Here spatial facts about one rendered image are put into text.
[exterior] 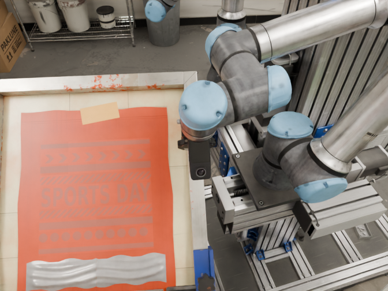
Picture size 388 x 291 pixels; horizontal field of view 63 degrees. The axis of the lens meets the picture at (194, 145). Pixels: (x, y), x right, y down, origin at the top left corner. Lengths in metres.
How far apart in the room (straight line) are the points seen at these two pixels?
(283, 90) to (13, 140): 0.74
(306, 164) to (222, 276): 1.29
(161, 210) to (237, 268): 1.20
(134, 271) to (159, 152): 0.32
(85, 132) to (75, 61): 3.10
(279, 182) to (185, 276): 0.39
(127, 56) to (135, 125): 3.05
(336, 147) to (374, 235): 1.62
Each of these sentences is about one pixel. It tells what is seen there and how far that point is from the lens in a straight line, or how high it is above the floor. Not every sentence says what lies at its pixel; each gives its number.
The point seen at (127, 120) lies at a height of 1.46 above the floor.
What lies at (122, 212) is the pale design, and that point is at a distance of 0.90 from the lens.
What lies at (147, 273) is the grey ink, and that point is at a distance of 0.90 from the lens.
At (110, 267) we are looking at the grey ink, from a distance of 0.91.
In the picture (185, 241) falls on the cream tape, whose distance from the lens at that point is 0.89.
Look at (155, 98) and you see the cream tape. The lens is 0.93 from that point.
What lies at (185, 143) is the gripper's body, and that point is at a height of 1.57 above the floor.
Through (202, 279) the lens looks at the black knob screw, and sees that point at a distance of 0.80.
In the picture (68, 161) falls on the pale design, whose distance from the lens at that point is 0.94.
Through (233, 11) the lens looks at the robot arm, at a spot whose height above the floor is 1.52.
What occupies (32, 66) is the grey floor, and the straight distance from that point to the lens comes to 4.13.
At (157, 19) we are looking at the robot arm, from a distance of 1.23.
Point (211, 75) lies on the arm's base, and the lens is 1.33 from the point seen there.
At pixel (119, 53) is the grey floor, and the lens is 4.01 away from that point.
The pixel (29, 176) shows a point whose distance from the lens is 0.98.
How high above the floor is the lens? 2.09
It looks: 48 degrees down
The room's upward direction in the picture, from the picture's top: straight up
